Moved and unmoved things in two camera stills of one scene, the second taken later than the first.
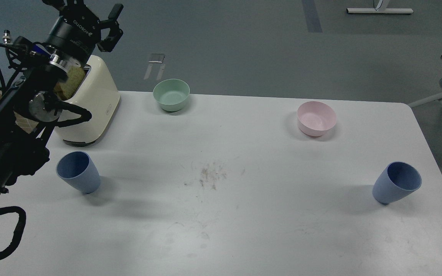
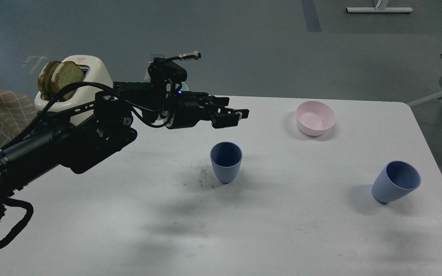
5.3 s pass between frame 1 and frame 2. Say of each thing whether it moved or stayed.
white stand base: stayed
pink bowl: stayed
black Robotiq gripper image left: moved
